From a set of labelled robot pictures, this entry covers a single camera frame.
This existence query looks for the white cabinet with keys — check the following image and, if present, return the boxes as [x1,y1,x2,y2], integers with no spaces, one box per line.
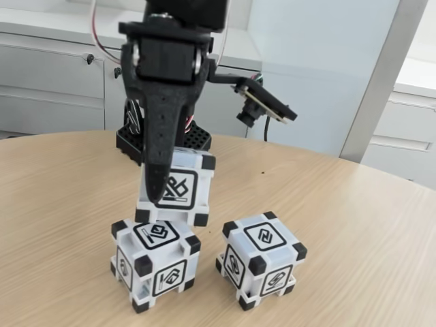
[0,20,263,140]

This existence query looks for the grey metal pillar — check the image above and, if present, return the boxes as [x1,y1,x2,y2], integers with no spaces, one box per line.
[340,0,430,168]

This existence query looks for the black round disc white lines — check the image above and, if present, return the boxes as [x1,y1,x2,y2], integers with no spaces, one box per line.
[123,98,142,136]

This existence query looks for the gripper camera on black mount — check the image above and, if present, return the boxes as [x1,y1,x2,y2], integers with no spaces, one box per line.
[207,64,299,129]

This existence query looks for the white drawer cabinet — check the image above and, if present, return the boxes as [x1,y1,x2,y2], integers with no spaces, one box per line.
[360,57,436,191]

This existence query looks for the white cube zigzag symbol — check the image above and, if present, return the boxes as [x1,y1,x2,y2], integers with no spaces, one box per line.
[216,211,309,311]

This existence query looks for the white cube stacked-squares symbol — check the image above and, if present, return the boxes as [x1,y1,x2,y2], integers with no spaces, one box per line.
[111,219,203,313]

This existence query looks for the white cube letter-like symbol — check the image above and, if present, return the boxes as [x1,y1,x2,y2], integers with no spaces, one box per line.
[135,148,217,228]

